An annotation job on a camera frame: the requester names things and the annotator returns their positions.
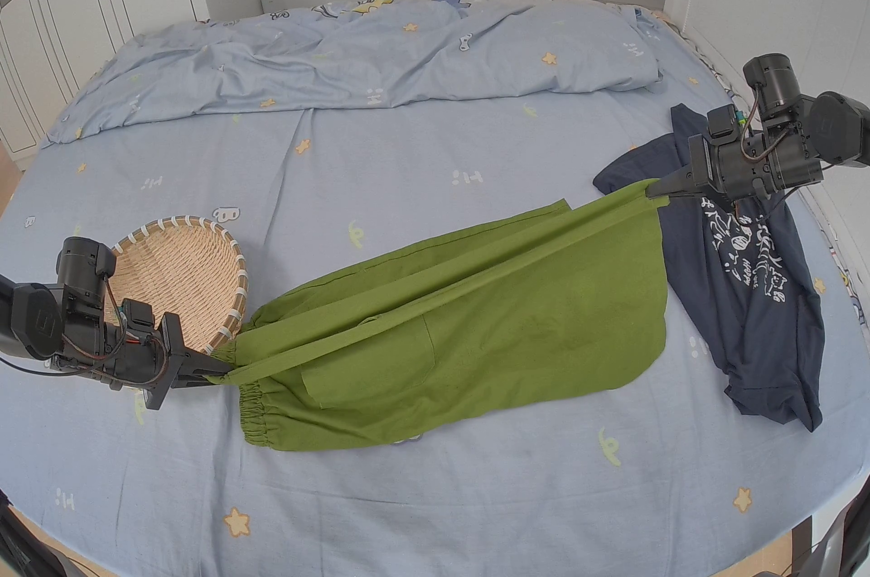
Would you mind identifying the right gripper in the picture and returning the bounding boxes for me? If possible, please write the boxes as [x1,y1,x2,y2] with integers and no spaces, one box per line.
[686,133,827,202]

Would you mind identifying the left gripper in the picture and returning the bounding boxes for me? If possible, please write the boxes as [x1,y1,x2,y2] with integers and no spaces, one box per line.
[58,315,236,413]

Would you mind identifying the green shorts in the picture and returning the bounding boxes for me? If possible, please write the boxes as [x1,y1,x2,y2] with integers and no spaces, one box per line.
[207,178,671,452]

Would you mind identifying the round woven basket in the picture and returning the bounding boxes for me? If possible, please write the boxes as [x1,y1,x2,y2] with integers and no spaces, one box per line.
[109,214,249,356]

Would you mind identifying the bed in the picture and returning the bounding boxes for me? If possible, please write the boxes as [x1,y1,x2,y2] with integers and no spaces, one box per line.
[0,0,870,577]

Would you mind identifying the dark blue printed T-shirt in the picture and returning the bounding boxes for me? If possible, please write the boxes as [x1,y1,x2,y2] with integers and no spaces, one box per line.
[593,104,827,433]

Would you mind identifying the pale blue quilt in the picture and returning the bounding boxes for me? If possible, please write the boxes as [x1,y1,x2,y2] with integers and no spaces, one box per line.
[46,0,664,147]

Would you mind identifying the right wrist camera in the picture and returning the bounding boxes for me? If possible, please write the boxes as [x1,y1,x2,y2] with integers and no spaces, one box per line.
[706,106,750,149]

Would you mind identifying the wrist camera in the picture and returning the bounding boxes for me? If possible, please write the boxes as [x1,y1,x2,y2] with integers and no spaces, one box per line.
[121,300,156,346]
[706,106,750,149]

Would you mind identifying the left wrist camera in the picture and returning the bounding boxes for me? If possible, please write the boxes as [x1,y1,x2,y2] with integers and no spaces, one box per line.
[121,300,156,346]

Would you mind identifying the black cable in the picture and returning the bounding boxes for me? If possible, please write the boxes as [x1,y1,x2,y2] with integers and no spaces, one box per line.
[0,358,63,377]

